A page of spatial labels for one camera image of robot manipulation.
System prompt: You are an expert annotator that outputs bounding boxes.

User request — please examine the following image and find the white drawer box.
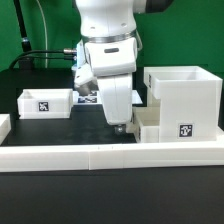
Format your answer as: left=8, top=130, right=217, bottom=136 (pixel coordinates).
left=126, top=107, right=160, bottom=143
left=17, top=89, right=73, bottom=119

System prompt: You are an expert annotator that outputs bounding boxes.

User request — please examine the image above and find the white marker sheet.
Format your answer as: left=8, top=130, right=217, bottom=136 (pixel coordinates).
left=73, top=90, right=142, bottom=105

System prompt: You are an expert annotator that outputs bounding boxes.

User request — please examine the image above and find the black cable with connector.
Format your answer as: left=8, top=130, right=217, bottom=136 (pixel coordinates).
left=9, top=48, right=78, bottom=70

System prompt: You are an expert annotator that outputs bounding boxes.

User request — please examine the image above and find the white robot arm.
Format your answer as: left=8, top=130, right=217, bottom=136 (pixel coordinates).
left=74, top=0, right=174, bottom=133

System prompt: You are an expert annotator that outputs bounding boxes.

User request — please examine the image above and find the white thin cable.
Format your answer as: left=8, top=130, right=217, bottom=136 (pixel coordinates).
left=35, top=0, right=49, bottom=69

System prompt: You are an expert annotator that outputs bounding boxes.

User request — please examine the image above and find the white boundary fence rail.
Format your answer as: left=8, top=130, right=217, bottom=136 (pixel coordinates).
left=0, top=113, right=224, bottom=173

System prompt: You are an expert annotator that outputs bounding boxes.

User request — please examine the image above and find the white front drawer box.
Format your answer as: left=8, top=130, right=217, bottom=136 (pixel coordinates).
left=126, top=107, right=160, bottom=143

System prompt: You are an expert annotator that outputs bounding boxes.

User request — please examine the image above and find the black pole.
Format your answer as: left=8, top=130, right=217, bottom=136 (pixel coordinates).
left=13, top=0, right=31, bottom=52

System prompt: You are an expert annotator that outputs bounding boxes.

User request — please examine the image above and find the white drawer cabinet frame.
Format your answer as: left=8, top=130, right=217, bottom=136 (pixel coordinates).
left=144, top=66, right=222, bottom=142

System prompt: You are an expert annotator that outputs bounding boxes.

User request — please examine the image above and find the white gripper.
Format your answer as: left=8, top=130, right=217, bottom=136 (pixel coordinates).
left=74, top=38, right=137, bottom=134

